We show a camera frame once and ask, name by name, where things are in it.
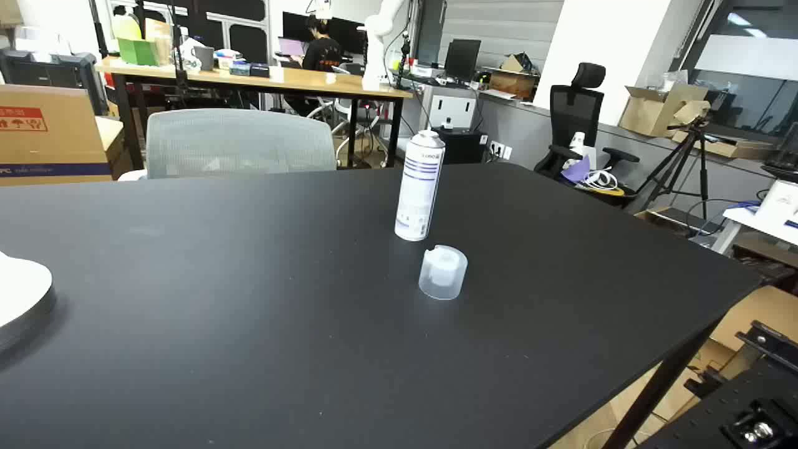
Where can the black table leg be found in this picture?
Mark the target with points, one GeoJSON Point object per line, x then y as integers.
{"type": "Point", "coordinates": [653, 395]}

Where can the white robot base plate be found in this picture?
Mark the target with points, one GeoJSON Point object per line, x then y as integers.
{"type": "Point", "coordinates": [17, 289]}

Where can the white plastic bottle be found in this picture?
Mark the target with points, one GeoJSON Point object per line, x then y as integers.
{"type": "Point", "coordinates": [583, 151]}

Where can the black office chair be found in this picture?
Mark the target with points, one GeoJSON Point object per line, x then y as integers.
{"type": "Point", "coordinates": [578, 113]}

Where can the white plastic cup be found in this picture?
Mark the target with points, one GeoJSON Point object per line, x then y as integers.
{"type": "Point", "coordinates": [442, 274]}

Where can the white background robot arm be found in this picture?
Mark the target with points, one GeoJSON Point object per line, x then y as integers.
{"type": "Point", "coordinates": [385, 37]}

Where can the open brown cardboard box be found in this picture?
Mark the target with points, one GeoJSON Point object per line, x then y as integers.
{"type": "Point", "coordinates": [656, 108]}

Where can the white side table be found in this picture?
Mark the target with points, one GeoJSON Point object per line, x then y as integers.
{"type": "Point", "coordinates": [769, 217]}

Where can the wide black monitor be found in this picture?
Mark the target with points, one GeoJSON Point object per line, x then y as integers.
{"type": "Point", "coordinates": [351, 33]}

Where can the person in black shirt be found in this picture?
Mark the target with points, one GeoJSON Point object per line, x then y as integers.
{"type": "Point", "coordinates": [321, 51]}

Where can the white cabinet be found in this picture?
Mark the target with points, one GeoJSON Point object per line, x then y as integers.
{"type": "Point", "coordinates": [449, 108]}

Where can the green box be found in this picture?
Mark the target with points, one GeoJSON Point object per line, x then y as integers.
{"type": "Point", "coordinates": [138, 51]}

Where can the grey fabric chair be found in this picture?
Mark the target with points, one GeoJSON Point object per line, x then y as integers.
{"type": "Point", "coordinates": [239, 143]}

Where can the wooden desk with black legs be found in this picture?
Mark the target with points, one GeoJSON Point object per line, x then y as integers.
{"type": "Point", "coordinates": [291, 80]}

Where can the black camera tripod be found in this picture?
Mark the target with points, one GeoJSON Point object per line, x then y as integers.
{"type": "Point", "coordinates": [684, 162]}

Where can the white aerosol spray bottle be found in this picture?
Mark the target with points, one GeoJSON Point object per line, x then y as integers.
{"type": "Point", "coordinates": [417, 187]}

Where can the small black monitor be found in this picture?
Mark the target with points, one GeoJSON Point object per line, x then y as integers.
{"type": "Point", "coordinates": [462, 58]}

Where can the cardboard box with red label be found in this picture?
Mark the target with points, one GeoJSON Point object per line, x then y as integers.
{"type": "Point", "coordinates": [52, 138]}

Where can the small brown cardboard box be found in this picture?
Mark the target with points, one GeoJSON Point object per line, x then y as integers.
{"type": "Point", "coordinates": [513, 80]}

